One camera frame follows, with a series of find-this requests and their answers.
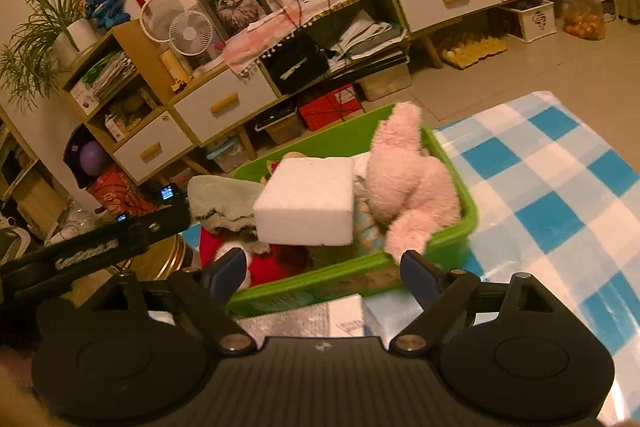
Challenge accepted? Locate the red santa plush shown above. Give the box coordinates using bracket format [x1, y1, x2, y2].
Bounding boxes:
[198, 228, 309, 289]

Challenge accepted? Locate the blue orange patterned cloth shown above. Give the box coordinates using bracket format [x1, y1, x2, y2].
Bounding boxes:
[352, 176, 386, 257]

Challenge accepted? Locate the green grey towel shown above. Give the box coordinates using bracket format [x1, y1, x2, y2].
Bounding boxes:
[186, 176, 270, 256]

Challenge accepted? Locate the pink plush rabbit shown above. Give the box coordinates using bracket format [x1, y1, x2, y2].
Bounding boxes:
[366, 102, 461, 261]

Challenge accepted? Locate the white foam block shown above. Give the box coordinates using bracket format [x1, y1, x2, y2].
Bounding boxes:
[253, 157, 355, 246]

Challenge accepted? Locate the glass jar gold lid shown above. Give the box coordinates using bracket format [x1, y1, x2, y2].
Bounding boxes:
[115, 234, 193, 281]

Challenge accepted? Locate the green plastic bin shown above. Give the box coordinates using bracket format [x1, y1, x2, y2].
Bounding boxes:
[228, 104, 477, 317]

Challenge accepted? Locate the purple ball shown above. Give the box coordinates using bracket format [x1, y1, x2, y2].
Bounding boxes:
[79, 141, 111, 176]

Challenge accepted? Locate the white milk carton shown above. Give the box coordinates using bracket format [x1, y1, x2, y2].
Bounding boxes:
[238, 295, 366, 343]

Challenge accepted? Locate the wooden shelf unit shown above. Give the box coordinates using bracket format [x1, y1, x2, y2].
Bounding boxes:
[60, 19, 202, 186]

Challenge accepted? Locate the blue white checkered tablecloth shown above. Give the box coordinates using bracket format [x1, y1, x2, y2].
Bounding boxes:
[425, 91, 639, 425]

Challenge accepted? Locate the wooden tv cabinet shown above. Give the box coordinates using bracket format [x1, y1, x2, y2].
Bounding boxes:
[175, 0, 516, 145]

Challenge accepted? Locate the red box under cabinet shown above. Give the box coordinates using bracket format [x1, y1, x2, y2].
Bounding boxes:
[297, 84, 363, 131]

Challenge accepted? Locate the white desk fan front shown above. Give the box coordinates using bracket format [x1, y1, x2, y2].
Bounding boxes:
[169, 11, 214, 56]

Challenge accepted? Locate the white desk fan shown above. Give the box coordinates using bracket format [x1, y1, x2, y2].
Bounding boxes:
[169, 11, 214, 56]
[140, 0, 184, 43]

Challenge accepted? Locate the potted green plant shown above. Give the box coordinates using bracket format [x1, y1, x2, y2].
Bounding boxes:
[1, 0, 85, 109]

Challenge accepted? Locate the pink table runner cloth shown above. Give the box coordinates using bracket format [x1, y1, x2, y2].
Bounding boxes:
[222, 0, 361, 76]

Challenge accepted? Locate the white desk fan rear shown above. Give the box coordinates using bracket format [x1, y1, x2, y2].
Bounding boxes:
[140, 0, 184, 43]

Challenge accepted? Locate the blue stitch plush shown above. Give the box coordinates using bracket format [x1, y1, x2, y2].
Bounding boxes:
[85, 0, 131, 30]

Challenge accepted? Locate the egg tray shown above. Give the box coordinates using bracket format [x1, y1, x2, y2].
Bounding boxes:
[437, 31, 508, 69]

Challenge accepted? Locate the black box in cabinet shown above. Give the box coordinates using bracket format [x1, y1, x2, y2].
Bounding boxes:
[260, 32, 329, 94]

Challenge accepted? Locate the stack of papers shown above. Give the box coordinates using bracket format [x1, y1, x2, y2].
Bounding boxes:
[328, 10, 407, 72]

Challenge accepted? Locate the framed cat picture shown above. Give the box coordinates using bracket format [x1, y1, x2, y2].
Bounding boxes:
[198, 0, 271, 40]

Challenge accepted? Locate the white carved storage box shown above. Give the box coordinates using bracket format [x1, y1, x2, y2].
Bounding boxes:
[499, 0, 556, 43]

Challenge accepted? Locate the bag of oranges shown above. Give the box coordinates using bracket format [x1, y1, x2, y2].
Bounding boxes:
[563, 0, 605, 41]

